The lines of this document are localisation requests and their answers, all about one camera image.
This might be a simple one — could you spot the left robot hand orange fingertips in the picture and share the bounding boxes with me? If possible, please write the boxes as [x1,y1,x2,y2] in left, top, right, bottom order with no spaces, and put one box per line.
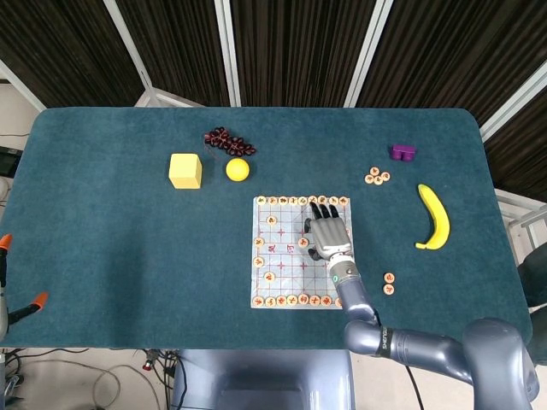
[0,233,50,339]

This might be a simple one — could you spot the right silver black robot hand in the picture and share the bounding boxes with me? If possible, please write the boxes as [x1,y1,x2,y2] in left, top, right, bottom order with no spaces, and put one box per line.
[303,202,355,262]

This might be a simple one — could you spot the Chinese chess board sheet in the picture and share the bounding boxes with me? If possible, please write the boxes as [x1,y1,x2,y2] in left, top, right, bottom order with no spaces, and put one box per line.
[249,196,361,311]

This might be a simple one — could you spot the yellow banana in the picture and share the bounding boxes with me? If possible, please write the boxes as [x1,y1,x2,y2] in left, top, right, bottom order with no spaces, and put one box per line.
[415,184,451,251]

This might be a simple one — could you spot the purple plastic block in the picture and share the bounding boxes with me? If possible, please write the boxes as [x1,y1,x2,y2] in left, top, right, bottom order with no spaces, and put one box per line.
[389,144,418,163]

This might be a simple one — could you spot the yellow ball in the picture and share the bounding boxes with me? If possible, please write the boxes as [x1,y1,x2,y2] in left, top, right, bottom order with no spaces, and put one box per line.
[226,158,251,183]

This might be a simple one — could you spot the blue felt table cloth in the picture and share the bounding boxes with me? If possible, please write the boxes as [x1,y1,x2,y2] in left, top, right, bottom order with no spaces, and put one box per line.
[0,106,535,350]

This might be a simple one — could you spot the dark purple grape bunch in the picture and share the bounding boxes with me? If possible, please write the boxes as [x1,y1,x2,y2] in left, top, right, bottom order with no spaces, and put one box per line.
[203,126,257,158]

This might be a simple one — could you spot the black box device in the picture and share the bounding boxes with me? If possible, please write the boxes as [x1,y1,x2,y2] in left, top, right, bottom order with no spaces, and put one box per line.
[0,146,21,177]

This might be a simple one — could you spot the yellow cube block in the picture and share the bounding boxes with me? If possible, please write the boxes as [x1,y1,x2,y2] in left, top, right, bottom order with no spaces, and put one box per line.
[168,153,203,190]

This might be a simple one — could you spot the blue-grey robot torso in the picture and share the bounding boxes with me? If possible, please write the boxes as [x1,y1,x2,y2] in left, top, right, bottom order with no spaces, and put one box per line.
[172,348,356,410]

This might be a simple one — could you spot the white metal rack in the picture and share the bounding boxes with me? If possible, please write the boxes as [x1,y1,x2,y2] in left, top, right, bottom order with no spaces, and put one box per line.
[495,186,547,262]

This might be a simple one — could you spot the dark round chair back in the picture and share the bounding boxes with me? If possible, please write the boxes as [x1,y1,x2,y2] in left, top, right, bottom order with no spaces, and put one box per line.
[516,246,547,309]

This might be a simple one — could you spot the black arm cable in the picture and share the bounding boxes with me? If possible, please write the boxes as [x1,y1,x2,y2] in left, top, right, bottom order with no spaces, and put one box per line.
[371,309,425,410]

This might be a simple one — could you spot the white partition frame post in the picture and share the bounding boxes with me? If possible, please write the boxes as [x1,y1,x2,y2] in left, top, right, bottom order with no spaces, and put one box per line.
[101,0,207,108]
[343,0,395,108]
[214,0,242,108]
[477,59,547,143]
[0,57,56,111]

